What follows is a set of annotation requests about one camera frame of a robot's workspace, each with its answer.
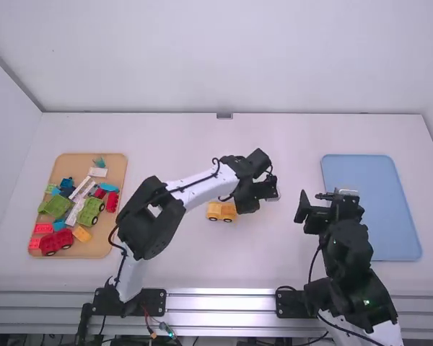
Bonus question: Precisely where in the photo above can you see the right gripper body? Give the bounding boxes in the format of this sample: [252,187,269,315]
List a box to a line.
[302,196,365,234]

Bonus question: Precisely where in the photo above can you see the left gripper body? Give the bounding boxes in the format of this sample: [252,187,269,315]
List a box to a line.
[233,179,271,216]

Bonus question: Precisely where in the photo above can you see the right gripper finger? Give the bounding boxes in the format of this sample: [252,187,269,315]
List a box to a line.
[294,190,312,224]

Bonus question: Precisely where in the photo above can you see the yellow toy car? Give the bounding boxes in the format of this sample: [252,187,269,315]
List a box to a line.
[206,201,238,223]

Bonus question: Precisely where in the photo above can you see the blue mat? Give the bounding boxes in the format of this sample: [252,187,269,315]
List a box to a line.
[320,154,423,262]

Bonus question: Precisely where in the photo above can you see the silver rails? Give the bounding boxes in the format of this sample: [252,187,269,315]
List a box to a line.
[0,287,433,338]

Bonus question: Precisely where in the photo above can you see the tan tray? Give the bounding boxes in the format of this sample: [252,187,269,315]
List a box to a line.
[27,153,129,260]

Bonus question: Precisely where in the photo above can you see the green wheeled toy brick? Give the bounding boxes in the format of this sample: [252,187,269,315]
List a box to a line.
[75,196,106,228]

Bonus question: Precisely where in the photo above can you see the long white toy brick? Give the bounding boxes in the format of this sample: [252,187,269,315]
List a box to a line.
[69,176,97,201]

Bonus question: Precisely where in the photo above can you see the yellow toy brick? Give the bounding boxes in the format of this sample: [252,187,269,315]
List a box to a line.
[71,226,93,243]

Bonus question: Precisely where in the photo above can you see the large green toy brick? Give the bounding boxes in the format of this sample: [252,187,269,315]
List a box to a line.
[37,194,75,219]

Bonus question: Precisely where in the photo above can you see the red wheeled toy brick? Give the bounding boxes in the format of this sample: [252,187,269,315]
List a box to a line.
[38,228,75,257]

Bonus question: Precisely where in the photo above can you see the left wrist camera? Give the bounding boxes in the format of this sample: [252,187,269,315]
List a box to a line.
[265,175,283,202]

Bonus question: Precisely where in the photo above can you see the black cable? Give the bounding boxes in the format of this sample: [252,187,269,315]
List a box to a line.
[108,223,131,261]
[307,234,330,291]

